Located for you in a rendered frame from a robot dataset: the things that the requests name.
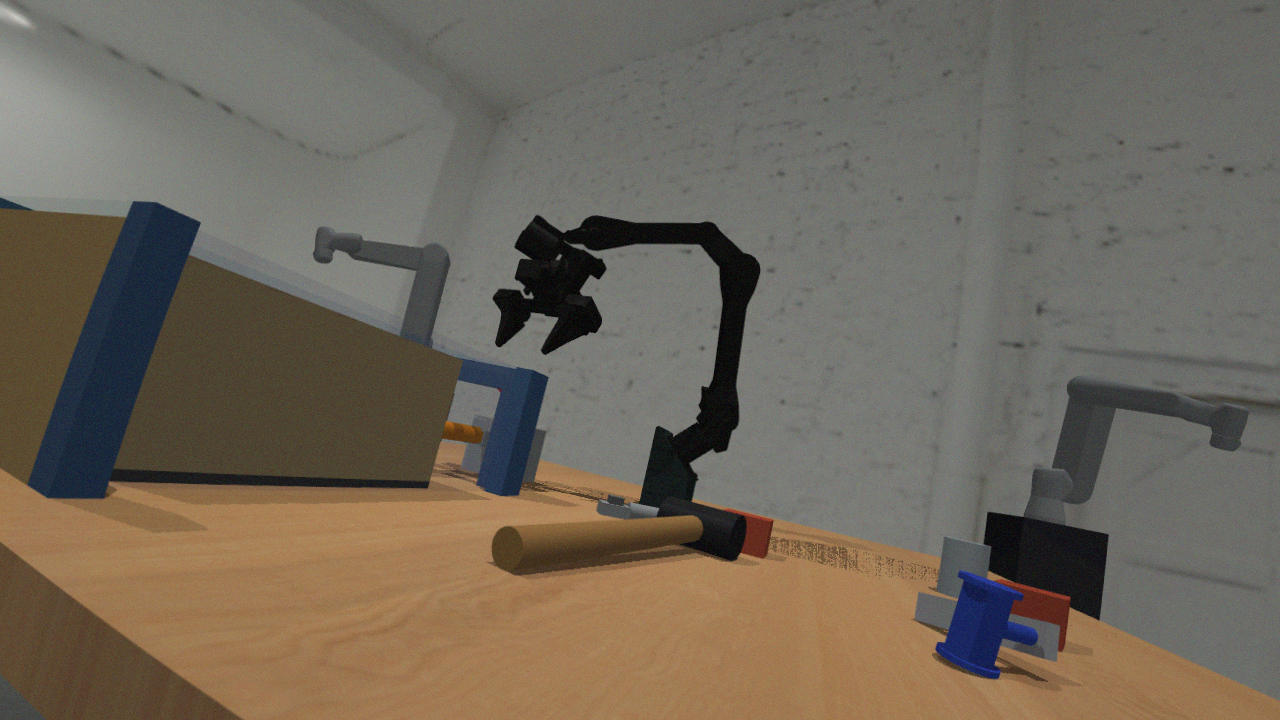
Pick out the wooden-handled mallet with black head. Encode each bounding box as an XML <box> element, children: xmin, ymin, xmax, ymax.
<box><xmin>492</xmin><ymin>496</ymin><xmax>748</xmax><ymax>571</ymax></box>

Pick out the orange-red cube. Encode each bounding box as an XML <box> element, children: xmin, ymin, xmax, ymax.
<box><xmin>726</xmin><ymin>509</ymin><xmax>774</xmax><ymax>559</ymax></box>
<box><xmin>995</xmin><ymin>579</ymin><xmax>1071</xmax><ymax>652</ymax></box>

